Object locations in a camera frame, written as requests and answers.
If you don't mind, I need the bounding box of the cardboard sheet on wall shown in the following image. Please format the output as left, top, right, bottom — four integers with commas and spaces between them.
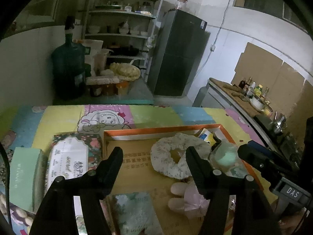
231, 41, 313, 137

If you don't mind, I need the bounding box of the floral fabric shower cap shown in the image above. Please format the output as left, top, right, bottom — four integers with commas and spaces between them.
150, 133, 211, 180

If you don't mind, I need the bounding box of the light green box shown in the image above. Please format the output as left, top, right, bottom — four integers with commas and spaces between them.
10, 147, 47, 213

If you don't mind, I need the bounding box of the orange rimmed cardboard tray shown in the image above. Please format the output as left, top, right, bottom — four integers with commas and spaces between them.
102, 124, 265, 235

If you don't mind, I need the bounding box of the steel kettle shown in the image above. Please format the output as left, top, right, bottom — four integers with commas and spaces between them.
272, 112, 287, 134

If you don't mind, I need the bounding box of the blue yellow small packet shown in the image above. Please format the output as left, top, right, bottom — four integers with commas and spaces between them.
198, 128, 221, 150

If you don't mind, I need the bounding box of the white sack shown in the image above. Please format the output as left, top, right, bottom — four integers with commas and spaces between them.
82, 39, 112, 76

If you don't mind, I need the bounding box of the pink plush bunny toy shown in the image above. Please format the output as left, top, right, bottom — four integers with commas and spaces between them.
168, 181, 210, 219

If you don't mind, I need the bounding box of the green cap bottle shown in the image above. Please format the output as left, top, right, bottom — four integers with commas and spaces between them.
254, 84, 263, 98

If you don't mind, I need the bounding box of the white bowl on counter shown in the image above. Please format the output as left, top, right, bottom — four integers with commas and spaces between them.
249, 96, 265, 111

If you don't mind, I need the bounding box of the white metal shelf rack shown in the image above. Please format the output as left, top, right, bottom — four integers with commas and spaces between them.
82, 0, 163, 78

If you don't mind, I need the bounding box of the blue water jug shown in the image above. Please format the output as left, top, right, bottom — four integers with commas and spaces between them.
51, 15, 85, 105

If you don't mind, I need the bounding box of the floral wet wipes pack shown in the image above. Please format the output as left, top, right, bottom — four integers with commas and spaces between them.
45, 132, 102, 191

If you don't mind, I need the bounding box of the colourful cartoon table cloth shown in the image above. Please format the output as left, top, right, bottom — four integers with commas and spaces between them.
0, 103, 280, 235

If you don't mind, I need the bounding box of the yellow woven basket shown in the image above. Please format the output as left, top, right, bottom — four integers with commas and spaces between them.
110, 63, 141, 81

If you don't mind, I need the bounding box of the black cable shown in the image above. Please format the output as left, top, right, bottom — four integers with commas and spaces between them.
0, 141, 12, 226

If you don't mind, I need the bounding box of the green pouch in bag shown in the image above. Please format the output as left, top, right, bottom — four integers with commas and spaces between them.
210, 139, 249, 178

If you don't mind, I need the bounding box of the kitchen counter cabinet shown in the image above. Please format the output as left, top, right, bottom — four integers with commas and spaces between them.
193, 78, 301, 157

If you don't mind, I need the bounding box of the glass door wall cabinet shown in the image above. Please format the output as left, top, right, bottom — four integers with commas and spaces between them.
4, 0, 87, 38

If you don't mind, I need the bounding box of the black refrigerator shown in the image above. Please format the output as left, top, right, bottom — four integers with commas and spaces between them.
147, 10, 209, 97

